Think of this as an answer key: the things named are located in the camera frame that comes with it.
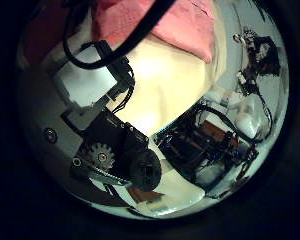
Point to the orange button shirt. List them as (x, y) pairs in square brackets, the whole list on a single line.
[(176, 26)]

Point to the dark equipment rack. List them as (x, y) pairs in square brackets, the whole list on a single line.
[(190, 150)]

